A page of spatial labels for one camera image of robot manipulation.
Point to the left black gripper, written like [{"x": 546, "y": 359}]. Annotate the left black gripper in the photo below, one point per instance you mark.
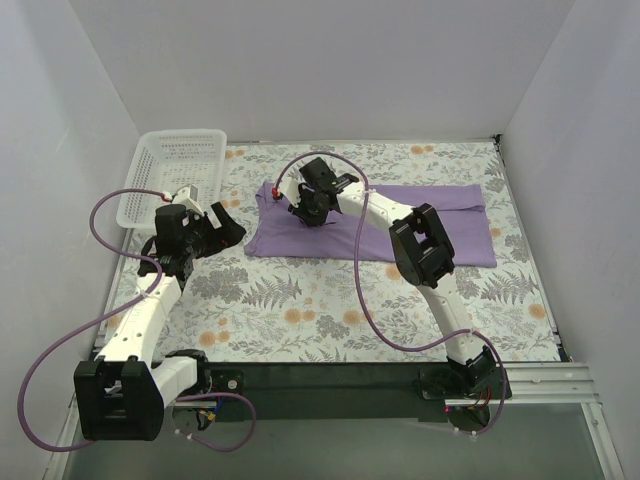
[{"x": 214, "y": 232}]

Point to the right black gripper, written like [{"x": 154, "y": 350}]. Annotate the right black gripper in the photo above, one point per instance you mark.
[{"x": 305, "y": 206}]

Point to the purple t shirt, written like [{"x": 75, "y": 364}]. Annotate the purple t shirt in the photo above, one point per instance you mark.
[{"x": 461, "y": 210}]

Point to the white plastic mesh basket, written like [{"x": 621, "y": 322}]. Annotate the white plastic mesh basket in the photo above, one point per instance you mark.
[{"x": 166, "y": 161}]

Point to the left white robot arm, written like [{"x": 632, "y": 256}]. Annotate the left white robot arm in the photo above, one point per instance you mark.
[{"x": 121, "y": 394}]

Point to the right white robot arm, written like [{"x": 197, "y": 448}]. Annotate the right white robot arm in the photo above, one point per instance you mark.
[{"x": 423, "y": 254}]

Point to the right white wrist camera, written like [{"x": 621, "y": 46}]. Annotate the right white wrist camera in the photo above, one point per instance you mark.
[{"x": 289, "y": 189}]

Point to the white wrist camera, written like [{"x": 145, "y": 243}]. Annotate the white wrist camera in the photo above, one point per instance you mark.
[
  {"x": 188, "y": 197},
  {"x": 289, "y": 189}
]

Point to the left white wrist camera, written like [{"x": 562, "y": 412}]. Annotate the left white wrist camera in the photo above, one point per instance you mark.
[{"x": 188, "y": 197}]

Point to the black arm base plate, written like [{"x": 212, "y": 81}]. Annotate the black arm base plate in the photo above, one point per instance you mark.
[{"x": 427, "y": 392}]

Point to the aluminium frame rail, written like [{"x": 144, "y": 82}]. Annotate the aluminium frame rail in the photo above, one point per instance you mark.
[{"x": 552, "y": 427}]

